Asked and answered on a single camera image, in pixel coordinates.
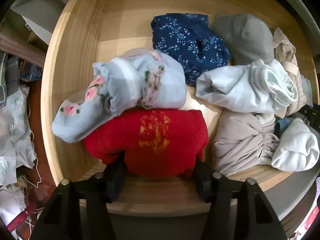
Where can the white rolled underwear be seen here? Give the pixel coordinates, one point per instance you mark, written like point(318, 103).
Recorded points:
point(298, 148)

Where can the beige taupe underwear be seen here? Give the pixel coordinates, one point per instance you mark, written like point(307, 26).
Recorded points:
point(243, 140)

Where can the cream beige strappy underwear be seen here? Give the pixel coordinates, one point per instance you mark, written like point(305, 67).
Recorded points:
point(285, 53)

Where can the grey underwear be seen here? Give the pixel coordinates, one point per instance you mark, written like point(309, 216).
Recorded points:
point(247, 37)

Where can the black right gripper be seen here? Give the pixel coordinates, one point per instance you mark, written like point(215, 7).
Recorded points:
point(313, 115)

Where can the red underwear with gold print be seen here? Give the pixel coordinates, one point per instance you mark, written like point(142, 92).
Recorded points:
point(157, 143)

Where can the wooden drawer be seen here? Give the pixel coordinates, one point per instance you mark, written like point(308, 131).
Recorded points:
point(98, 30)

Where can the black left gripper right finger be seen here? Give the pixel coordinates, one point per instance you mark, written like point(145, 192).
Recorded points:
point(202, 178)

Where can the white floral fabric pile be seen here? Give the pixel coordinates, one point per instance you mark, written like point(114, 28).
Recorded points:
point(17, 148)

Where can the pale blue underwear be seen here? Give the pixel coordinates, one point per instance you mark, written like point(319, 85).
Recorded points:
point(255, 88)

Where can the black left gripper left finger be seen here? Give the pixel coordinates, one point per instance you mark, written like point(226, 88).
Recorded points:
point(114, 177)

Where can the navy floral underwear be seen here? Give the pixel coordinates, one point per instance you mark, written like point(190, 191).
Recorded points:
point(187, 38)

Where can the light blue floral underwear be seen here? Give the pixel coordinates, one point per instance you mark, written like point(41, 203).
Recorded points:
point(139, 77)

